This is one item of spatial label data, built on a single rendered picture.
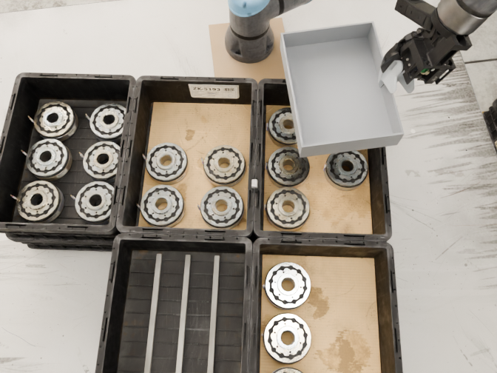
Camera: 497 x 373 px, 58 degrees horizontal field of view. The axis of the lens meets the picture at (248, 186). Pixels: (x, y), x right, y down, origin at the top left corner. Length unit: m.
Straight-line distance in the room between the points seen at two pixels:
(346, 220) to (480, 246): 0.40
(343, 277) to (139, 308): 0.47
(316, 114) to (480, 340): 0.70
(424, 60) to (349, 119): 0.20
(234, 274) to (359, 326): 0.30
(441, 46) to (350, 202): 0.45
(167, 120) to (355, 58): 0.50
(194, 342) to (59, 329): 0.38
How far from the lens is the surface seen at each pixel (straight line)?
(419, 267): 1.27
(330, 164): 1.12
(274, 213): 1.06
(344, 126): 0.96
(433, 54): 0.87
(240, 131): 1.18
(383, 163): 1.09
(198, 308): 1.06
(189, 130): 1.19
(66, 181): 1.21
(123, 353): 1.09
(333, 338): 1.06
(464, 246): 1.33
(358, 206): 1.13
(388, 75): 0.95
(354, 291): 1.08
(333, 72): 1.02
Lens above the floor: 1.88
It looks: 70 degrees down
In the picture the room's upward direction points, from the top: 1 degrees counter-clockwise
